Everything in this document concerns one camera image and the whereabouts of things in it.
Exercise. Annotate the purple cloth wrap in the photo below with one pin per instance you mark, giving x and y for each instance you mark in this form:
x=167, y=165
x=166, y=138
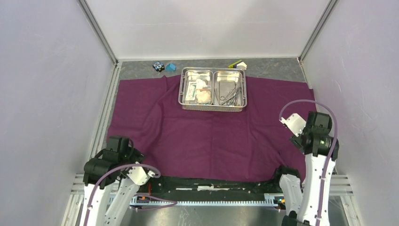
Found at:
x=246, y=146

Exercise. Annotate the metal mesh instrument tray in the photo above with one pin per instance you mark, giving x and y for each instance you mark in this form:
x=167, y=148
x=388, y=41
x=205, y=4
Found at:
x=213, y=107

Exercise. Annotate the white gauze wad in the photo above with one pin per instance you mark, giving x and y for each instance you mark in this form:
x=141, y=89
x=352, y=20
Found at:
x=203, y=92

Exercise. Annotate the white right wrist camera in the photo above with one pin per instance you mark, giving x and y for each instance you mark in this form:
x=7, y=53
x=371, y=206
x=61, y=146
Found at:
x=295, y=123

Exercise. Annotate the steel left inner pan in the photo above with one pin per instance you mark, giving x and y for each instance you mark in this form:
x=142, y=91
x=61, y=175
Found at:
x=191, y=75

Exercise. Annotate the aluminium front frame rail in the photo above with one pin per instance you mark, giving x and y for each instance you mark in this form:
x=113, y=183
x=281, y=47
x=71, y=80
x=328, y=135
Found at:
x=208, y=198

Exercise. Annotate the aluminium corner frame rail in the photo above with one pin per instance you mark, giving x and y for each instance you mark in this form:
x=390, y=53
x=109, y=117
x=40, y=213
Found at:
x=97, y=29
x=317, y=29

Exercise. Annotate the steel right inner pan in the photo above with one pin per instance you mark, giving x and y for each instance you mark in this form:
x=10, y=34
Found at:
x=226, y=81

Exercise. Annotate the blue toy block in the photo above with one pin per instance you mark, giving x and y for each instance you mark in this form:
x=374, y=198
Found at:
x=170, y=67

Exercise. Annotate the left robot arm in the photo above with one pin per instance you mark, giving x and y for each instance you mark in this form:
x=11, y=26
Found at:
x=111, y=178

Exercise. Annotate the steel pan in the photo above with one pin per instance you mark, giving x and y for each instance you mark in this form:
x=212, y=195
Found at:
x=226, y=81
x=191, y=75

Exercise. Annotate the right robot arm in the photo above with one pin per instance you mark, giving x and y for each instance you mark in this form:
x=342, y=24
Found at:
x=308, y=205

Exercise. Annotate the black blue toy car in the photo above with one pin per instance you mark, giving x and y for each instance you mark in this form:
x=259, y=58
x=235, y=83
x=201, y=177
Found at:
x=158, y=66

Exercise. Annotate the aluminium corner frame rail left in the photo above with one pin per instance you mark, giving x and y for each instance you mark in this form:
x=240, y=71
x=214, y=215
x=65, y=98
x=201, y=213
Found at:
x=97, y=29

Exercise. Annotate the sealed suture packet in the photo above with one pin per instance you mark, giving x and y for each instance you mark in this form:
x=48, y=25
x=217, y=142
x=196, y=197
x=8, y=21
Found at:
x=191, y=92

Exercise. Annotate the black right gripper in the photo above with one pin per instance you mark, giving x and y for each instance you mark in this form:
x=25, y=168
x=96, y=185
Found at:
x=297, y=141

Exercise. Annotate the steel surgical scissors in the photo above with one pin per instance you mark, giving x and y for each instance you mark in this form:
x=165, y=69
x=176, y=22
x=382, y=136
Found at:
x=231, y=98

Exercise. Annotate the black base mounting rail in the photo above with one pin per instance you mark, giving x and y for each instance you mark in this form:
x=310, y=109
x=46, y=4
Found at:
x=164, y=184

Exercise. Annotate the aluminium corner frame rail right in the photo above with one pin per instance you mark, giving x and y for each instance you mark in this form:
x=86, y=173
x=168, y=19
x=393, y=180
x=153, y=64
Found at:
x=317, y=29

